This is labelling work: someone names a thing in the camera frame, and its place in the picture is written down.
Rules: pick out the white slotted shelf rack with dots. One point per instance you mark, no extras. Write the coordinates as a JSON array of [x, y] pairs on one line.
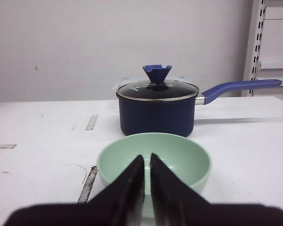
[[264, 56]]

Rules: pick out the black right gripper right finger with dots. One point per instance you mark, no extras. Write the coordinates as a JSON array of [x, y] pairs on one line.
[[174, 203]]

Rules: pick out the green bowl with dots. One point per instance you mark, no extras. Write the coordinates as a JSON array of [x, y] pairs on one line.
[[189, 161]]

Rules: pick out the dark blue saucepan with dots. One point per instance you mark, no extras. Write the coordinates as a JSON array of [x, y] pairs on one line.
[[176, 117]]

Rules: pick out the glass pot lid blue knob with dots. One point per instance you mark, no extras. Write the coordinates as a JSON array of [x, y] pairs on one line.
[[157, 87]]

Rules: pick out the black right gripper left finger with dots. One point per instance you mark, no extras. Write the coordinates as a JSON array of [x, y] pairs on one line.
[[121, 202]]

